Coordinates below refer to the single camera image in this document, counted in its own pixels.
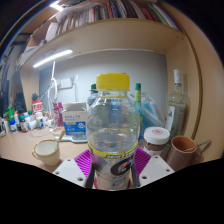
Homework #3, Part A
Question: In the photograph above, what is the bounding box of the white wall power strip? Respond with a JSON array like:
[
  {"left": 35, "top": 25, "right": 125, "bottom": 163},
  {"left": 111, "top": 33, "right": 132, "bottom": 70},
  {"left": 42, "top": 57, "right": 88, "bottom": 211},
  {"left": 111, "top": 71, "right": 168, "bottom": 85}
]
[{"left": 55, "top": 77, "right": 74, "bottom": 90}]

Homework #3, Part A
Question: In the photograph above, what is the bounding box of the wooden wardrobe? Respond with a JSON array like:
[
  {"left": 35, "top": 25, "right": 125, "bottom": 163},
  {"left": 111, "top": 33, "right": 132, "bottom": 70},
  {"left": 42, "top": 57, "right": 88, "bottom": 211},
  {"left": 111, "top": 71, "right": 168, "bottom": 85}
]
[{"left": 186, "top": 19, "right": 224, "bottom": 164}]

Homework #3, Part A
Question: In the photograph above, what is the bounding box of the clear bottle with yellow cap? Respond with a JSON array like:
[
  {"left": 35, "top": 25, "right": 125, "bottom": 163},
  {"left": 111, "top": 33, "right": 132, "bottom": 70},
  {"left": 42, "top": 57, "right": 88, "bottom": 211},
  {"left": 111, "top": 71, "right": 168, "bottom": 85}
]
[{"left": 85, "top": 72, "right": 141, "bottom": 191}]

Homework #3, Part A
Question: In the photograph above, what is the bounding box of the cream cup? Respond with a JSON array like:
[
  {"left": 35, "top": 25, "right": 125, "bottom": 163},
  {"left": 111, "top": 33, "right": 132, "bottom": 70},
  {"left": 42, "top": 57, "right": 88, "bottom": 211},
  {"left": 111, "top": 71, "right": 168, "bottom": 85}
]
[{"left": 31, "top": 139, "right": 62, "bottom": 167}]

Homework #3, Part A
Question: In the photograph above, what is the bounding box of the green glass bottle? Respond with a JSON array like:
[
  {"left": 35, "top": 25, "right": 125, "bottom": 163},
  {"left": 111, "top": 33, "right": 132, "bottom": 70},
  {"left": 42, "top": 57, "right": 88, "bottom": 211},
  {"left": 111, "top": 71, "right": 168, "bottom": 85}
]
[{"left": 134, "top": 82, "right": 144, "bottom": 131}]

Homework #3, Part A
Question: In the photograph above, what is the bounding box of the clear blue plastic bag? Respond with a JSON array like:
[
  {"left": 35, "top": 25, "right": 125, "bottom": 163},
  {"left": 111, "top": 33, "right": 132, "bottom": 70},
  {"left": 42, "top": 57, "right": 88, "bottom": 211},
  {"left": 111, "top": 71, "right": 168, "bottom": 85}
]
[{"left": 141, "top": 92, "right": 167, "bottom": 128}]

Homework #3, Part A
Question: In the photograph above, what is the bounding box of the brown mug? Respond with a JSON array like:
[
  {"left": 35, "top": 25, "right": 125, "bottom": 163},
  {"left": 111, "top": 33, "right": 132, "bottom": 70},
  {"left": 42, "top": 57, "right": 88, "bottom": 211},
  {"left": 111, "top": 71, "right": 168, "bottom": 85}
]
[{"left": 165, "top": 135, "right": 203, "bottom": 172}]

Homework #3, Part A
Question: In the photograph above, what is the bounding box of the red and white canister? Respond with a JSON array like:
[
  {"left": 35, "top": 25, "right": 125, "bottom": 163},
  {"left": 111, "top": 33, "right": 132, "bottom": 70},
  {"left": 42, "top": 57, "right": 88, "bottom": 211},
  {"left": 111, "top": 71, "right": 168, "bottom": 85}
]
[{"left": 32, "top": 99, "right": 44, "bottom": 114}]

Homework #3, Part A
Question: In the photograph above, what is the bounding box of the pale blue round lid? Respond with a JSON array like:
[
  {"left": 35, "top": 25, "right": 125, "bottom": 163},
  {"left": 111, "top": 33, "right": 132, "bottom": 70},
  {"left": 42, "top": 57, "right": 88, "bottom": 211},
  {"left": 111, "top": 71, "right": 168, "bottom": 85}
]
[{"left": 63, "top": 134, "right": 88, "bottom": 144}]

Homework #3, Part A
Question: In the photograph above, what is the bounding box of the magenta pouch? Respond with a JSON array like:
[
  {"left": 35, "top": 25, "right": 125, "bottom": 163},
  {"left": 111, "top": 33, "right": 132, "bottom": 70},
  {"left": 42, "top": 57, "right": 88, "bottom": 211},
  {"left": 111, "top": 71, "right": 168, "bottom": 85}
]
[{"left": 53, "top": 101, "right": 65, "bottom": 128}]

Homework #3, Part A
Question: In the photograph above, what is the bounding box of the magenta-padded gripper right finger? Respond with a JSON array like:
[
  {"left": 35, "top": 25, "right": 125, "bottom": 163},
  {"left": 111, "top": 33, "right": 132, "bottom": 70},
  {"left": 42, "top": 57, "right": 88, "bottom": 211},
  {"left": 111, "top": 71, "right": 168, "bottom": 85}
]
[{"left": 131, "top": 147, "right": 175, "bottom": 188}]

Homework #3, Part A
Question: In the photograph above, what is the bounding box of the brown jar with white lid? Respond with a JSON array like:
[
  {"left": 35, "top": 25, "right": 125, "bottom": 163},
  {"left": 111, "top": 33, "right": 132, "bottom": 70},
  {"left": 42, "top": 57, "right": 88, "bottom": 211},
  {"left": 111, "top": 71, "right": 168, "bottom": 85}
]
[{"left": 143, "top": 126, "right": 171, "bottom": 157}]

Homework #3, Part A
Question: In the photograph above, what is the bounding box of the blue and white box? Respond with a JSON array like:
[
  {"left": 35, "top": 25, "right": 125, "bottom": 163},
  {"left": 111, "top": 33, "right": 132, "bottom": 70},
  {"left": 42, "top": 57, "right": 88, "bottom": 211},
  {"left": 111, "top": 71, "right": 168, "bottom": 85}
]
[{"left": 62, "top": 102, "right": 88, "bottom": 140}]

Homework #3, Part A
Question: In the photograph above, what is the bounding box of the metal spoon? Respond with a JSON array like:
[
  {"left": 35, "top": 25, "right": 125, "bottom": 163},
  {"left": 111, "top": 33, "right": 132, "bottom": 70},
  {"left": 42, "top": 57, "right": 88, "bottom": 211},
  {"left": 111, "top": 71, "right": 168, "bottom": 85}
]
[{"left": 184, "top": 139, "right": 213, "bottom": 153}]

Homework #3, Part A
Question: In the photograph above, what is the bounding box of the upper light bar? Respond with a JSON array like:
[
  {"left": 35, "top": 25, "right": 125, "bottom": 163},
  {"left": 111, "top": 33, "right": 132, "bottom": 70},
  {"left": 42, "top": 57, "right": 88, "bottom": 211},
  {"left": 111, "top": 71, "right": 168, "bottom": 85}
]
[{"left": 49, "top": 1, "right": 64, "bottom": 12}]

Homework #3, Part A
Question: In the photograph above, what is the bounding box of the wooden spoon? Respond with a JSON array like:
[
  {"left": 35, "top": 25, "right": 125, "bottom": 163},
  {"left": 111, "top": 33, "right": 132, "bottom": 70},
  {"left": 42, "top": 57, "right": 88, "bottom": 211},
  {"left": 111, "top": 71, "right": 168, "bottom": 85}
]
[{"left": 56, "top": 129, "right": 67, "bottom": 145}]

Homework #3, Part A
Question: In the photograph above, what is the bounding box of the tall clear glass bottle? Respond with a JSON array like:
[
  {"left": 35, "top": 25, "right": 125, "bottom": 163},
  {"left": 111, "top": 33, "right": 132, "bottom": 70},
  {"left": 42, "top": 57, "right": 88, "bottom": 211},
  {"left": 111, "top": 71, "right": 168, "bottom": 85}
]
[{"left": 161, "top": 69, "right": 190, "bottom": 158}]

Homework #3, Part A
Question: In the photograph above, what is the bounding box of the under-shelf light bar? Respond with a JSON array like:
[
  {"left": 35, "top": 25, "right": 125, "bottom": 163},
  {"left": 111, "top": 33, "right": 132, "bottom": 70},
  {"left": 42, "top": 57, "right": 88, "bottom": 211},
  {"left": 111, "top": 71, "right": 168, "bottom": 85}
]
[{"left": 32, "top": 49, "right": 74, "bottom": 69}]

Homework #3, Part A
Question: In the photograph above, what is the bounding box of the white cable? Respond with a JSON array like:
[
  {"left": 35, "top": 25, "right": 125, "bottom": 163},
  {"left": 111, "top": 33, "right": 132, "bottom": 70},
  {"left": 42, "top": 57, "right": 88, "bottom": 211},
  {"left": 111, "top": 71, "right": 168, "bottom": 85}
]
[{"left": 46, "top": 78, "right": 59, "bottom": 118}]

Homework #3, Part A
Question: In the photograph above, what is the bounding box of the small green bottle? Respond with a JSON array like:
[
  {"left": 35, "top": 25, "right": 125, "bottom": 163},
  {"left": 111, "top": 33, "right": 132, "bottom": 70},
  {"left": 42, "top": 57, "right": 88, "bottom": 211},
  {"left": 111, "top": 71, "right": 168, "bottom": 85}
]
[{"left": 6, "top": 107, "right": 15, "bottom": 124}]

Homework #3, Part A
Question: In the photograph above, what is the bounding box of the small dark bottle red label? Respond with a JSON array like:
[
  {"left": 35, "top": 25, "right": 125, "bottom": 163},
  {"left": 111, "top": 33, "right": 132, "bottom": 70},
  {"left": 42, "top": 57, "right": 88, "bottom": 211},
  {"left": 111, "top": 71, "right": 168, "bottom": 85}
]
[{"left": 18, "top": 114, "right": 29, "bottom": 133}]

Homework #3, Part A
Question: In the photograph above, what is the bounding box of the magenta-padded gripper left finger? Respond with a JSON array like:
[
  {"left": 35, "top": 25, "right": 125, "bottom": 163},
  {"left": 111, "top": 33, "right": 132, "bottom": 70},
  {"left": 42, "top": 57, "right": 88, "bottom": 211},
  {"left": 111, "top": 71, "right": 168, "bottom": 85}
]
[{"left": 52, "top": 148, "right": 96, "bottom": 189}]

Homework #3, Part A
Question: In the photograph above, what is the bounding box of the flat round red coaster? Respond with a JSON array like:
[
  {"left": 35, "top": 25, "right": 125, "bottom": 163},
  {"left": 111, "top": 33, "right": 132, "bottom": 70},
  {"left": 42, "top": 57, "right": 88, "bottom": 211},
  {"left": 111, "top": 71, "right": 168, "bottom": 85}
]
[{"left": 93, "top": 176, "right": 134, "bottom": 191}]

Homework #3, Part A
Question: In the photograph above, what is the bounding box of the small white bottle blue cap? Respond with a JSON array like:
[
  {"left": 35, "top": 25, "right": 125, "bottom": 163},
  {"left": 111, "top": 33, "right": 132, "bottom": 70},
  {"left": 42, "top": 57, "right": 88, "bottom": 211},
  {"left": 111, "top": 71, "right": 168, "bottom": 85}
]
[{"left": 9, "top": 119, "right": 18, "bottom": 133}]

